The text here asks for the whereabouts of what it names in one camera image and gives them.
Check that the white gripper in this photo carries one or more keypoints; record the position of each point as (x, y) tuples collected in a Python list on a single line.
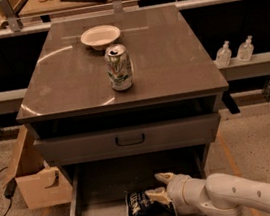
[(176, 188)]

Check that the black drawer handle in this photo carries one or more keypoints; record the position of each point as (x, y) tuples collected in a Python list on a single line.
[(130, 140)]

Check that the green white soda can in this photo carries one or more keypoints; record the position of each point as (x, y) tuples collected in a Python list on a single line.
[(119, 67)]

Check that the wooden box on floor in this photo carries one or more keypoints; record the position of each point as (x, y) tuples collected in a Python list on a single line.
[(40, 184)]

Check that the right clear sanitizer bottle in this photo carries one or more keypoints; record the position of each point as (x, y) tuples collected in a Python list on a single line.
[(246, 49)]

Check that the clear sanitizer bottle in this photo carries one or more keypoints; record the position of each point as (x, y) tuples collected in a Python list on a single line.
[(223, 55), (246, 49)]

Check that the grey upper drawer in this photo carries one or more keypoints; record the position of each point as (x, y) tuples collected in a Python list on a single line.
[(171, 134)]

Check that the open grey lower drawer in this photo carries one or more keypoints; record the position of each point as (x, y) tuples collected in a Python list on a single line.
[(100, 187)]

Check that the grey drawer cabinet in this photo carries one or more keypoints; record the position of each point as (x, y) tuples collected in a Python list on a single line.
[(173, 78)]

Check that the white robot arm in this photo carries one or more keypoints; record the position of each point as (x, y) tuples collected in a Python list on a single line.
[(217, 195)]

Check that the blue chip bag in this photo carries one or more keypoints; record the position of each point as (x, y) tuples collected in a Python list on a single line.
[(138, 204)]

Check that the left clear sanitizer bottle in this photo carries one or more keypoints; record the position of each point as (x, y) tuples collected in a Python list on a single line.
[(223, 55)]

